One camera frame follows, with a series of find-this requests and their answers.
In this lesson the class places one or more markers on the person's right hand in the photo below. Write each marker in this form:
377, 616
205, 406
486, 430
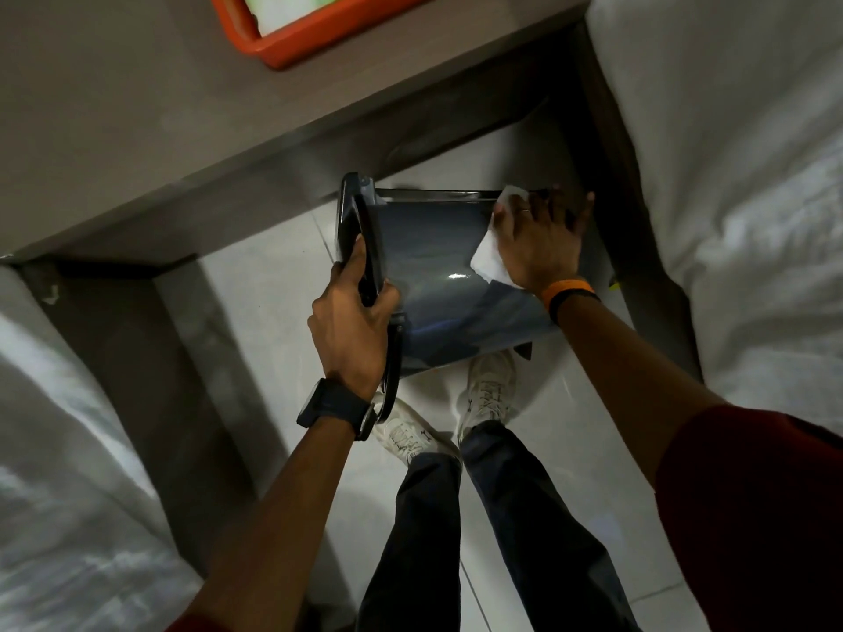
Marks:
543, 250

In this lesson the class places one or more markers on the person's left hand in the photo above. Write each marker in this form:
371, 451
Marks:
352, 335

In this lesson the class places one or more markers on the white wet wipe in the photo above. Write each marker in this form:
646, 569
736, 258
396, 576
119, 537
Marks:
487, 259

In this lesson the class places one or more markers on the black trash bin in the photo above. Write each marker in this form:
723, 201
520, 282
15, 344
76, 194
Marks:
435, 282

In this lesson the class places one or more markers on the green wet wipe packet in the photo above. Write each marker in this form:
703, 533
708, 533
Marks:
283, 9

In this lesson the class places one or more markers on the person's left forearm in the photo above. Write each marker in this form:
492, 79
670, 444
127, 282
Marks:
290, 519

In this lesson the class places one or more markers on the person's right forearm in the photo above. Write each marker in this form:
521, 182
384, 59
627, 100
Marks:
632, 388

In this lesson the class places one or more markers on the person's left white shoe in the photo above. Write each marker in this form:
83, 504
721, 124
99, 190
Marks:
411, 434

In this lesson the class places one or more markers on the person's left red sleeve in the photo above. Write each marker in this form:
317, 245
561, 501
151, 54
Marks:
197, 625

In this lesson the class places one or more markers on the person's red sleeve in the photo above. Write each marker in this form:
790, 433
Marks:
757, 519
197, 625

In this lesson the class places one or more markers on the person's right red sleeve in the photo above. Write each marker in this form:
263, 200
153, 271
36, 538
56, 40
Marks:
757, 519

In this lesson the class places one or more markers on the orange wristband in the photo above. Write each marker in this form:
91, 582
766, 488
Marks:
565, 289

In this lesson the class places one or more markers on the black wristband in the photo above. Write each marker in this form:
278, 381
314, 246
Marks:
573, 302

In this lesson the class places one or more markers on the black wristwatch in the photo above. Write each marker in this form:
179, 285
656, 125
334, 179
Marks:
332, 404

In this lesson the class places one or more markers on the white bed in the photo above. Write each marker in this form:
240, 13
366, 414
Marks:
744, 190
66, 506

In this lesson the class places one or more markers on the dark trousers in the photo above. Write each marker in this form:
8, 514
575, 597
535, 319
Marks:
553, 546

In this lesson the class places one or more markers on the orange plastic tray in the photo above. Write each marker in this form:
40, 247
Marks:
316, 39

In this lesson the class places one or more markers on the grey bedside table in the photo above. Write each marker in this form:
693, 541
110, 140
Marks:
132, 124

